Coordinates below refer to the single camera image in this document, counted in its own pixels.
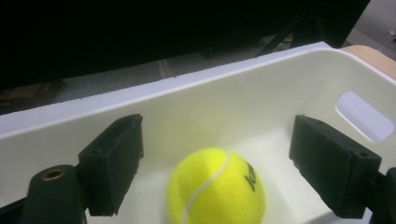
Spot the wooden table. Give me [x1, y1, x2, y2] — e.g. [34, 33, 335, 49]
[340, 45, 396, 81]

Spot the yellow tennis ball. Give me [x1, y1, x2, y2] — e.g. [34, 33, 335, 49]
[166, 147, 267, 224]

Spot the white plastic bin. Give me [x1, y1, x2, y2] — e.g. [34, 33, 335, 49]
[0, 46, 396, 224]

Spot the black tripod stand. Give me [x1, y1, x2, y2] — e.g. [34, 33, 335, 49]
[255, 12, 312, 59]

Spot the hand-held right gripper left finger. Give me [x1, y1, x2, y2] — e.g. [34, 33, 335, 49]
[78, 113, 145, 217]

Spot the black curtain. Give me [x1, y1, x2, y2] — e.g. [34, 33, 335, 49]
[0, 0, 372, 91]

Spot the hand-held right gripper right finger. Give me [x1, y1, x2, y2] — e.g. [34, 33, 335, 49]
[289, 114, 382, 219]

